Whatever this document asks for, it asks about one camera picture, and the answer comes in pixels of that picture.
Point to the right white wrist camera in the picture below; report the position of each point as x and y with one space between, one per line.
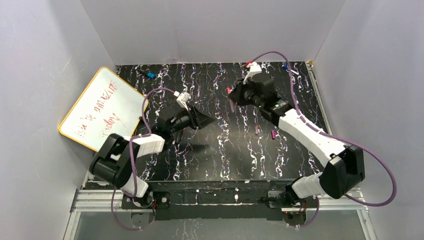
253 68

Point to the blue black marker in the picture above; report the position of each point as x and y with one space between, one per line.
148 74

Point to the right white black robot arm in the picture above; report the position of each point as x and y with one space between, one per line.
343 164

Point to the yellow framed whiteboard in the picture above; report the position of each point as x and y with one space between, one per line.
108 105

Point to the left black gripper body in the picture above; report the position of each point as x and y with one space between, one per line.
192 117

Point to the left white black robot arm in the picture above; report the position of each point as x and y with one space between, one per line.
115 161

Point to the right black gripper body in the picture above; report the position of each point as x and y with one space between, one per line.
241 93

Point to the blue capped white marker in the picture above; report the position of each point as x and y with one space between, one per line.
291 70

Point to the pink marker pen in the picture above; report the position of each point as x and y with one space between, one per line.
232 104

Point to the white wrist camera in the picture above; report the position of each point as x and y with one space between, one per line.
182 100
253 68

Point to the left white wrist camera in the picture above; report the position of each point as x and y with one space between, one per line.
182 100

